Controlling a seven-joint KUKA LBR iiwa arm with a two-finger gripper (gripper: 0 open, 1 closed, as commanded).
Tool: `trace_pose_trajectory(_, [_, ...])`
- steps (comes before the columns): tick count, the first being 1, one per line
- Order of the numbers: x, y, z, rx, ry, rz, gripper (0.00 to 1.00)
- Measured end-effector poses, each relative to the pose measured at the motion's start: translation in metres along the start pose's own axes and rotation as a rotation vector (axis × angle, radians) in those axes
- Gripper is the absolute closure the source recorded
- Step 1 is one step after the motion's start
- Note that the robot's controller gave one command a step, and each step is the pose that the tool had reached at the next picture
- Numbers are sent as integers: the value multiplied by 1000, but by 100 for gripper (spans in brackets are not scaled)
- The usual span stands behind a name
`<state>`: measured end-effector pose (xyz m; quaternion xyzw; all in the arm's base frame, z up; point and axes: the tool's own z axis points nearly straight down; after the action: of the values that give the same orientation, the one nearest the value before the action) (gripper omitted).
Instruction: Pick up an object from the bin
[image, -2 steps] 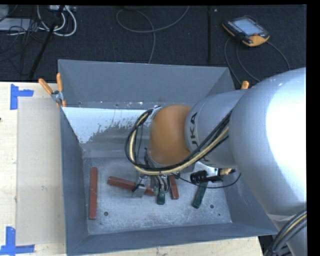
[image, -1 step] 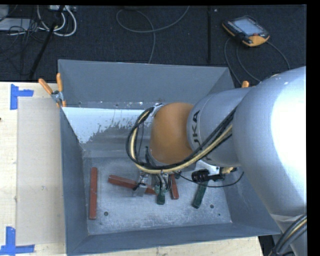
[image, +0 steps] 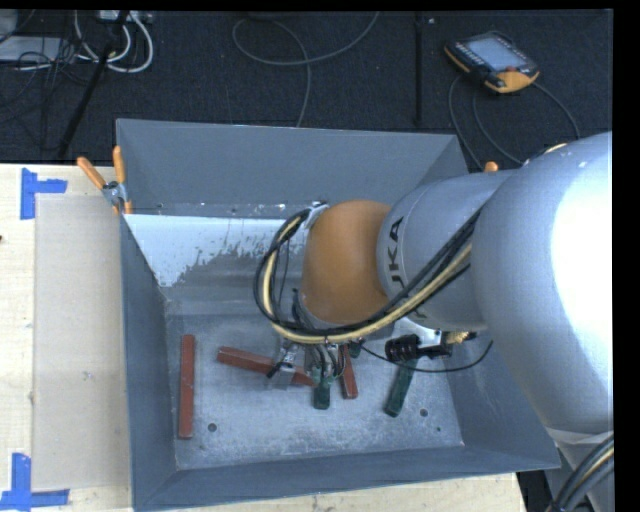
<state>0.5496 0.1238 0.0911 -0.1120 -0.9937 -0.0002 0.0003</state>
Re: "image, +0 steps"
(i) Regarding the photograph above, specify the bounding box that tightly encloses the dark green flat block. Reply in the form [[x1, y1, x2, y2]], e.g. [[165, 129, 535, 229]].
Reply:
[[383, 360, 417, 419], [313, 378, 333, 411]]

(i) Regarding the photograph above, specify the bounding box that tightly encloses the red-brown flat block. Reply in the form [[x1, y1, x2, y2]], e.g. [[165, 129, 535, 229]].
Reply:
[[177, 334, 197, 441], [216, 345, 317, 388], [338, 344, 360, 401]]

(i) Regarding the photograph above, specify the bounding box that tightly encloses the grey metal bin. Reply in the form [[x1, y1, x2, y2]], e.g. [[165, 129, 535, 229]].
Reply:
[[115, 118, 562, 512]]

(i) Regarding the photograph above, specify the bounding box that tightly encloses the pale cardboard board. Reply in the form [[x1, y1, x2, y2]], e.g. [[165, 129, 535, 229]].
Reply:
[[30, 193, 133, 492]]

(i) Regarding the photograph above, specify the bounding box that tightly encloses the black cylinder on white bracket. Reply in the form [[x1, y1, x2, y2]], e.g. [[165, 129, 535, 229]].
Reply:
[[384, 328, 455, 364]]

